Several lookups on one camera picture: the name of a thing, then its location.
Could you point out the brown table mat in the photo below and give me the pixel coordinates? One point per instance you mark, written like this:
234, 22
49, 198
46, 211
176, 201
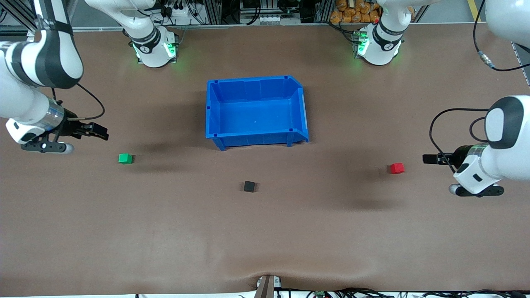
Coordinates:
265, 231

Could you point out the aluminium frame with diagonal braces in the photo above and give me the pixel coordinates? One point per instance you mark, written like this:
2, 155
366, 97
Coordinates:
16, 14

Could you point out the white power strip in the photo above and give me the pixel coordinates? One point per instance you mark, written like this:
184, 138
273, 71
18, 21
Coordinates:
178, 11

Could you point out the red cube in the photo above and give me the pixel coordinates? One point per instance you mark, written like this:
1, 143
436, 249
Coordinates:
396, 168

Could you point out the black cube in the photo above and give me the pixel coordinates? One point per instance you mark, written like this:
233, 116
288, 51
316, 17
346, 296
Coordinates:
249, 186

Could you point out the blue plastic storage bin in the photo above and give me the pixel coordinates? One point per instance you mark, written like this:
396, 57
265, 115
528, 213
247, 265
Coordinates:
256, 111

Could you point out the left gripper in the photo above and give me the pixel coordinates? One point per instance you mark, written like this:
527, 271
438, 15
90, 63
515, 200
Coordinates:
458, 156

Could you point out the pile of orange packets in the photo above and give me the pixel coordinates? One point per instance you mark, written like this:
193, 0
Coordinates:
352, 14

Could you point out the white terminal block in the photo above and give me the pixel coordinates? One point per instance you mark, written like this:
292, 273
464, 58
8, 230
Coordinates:
273, 19

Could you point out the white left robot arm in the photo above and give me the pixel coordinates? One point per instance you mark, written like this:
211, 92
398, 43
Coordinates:
509, 136

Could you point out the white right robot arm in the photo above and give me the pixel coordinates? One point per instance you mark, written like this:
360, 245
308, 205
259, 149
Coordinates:
49, 45

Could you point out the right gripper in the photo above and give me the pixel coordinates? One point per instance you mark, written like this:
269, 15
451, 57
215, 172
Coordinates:
71, 127

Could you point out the green cube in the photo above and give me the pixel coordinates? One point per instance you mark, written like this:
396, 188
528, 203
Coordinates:
125, 158

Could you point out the aluminium frame post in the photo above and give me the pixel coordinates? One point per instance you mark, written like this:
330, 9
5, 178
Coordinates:
213, 12
324, 10

